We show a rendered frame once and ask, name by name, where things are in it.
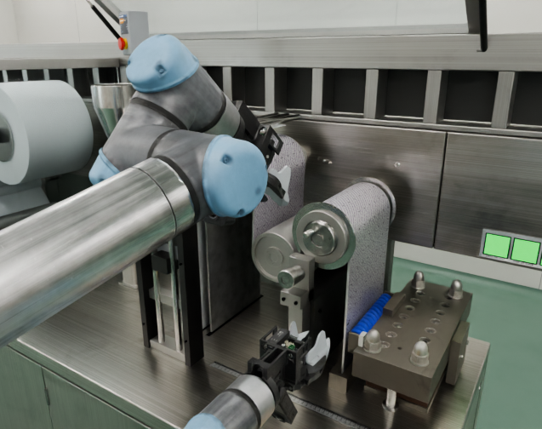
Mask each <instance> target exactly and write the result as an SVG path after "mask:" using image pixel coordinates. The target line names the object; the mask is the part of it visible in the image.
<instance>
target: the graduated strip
mask: <svg viewBox="0 0 542 429"><path fill-rule="evenodd" d="M209 366H211V367H213V368H215V369H218V370H220V371H223V372H225V373H227V374H228V375H232V376H234V377H237V378H238V377H239V376H241V375H243V374H244V373H242V372H240V371H238V370H235V369H233V368H230V367H228V366H226V365H224V364H222V363H218V362H216V361H214V362H213V363H211V364H210V365H209ZM288 395H289V397H290V398H291V400H292V402H293V403H296V404H298V405H300V406H302V407H305V408H307V409H309V410H312V411H314V412H316V413H318V414H320V415H323V416H326V417H328V418H329V419H332V420H335V421H337V422H339V423H341V424H343V425H346V426H348V427H350V428H353V429H373V428H372V427H369V426H365V425H363V424H362V423H359V422H357V421H355V420H352V419H350V418H347V417H345V416H343V415H340V414H338V413H335V412H333V411H332V410H329V409H326V408H324V407H322V406H320V405H317V404H315V403H312V402H310V401H308V400H305V399H303V398H300V397H298V396H296V395H294V394H292V393H290V392H288Z"/></svg>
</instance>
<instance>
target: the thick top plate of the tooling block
mask: <svg viewBox="0 0 542 429"><path fill-rule="evenodd" d="M411 283H412V278H411V279H410V280H409V281H408V283H407V284H406V285H405V287H404V288H403V289H402V291H401V292H400V293H403V294H405V301H404V302H403V303H402V304H401V306H400V307H399V308H398V310H397V311H396V313H395V314H394V315H393V317H390V316H386V315H384V314H383V315H382V316H381V317H380V318H379V320H378V321H377V322H376V324H375V325H374V326H373V327H372V328H371V329H376V330H377V331H378V332H379V339H380V340H381V352H379V353H376V354H372V353H368V352H366V351H365V350H364V349H363V347H361V346H357V348H356V349H355V350H354V352H353V363H352V375H353V376H356V377H358V378H360V379H363V380H366V381H369V382H372V383H374V384H376V385H379V386H382V387H385V388H387V389H390V390H392V391H394V392H399V393H401V394H403V395H406V396H408V397H411V398H414V399H417V400H419V401H421V402H424V403H429V402H430V400H431V397H432V395H433V392H434V391H435V389H436V386H437V384H438V381H439V380H440V378H441V376H442V372H443V370H444V369H445V367H446V365H447V362H448V360H449V353H450V347H451V341H452V339H453V337H454V334H455V332H456V330H457V328H458V327H459V324H460V322H461V320H462V321H466V320H467V318H468V317H469V314H470V311H471V301H472V296H473V293H470V292H466V291H463V298H462V299H459V300H457V299H453V298H450V297H449V296H448V292H449V289H450V288H449V287H446V286H442V285H439V284H435V283H428V282H425V288H424V289H414V288H412V287H411ZM418 341H423V342H424V343H425V344H426V345H427V346H428V352H429V358H428V360H429V364H428V365H427V366H426V367H418V366H415V365H413V364H412V363H411V362H410V358H411V356H412V351H413V349H414V345H415V344H416V342H418Z"/></svg>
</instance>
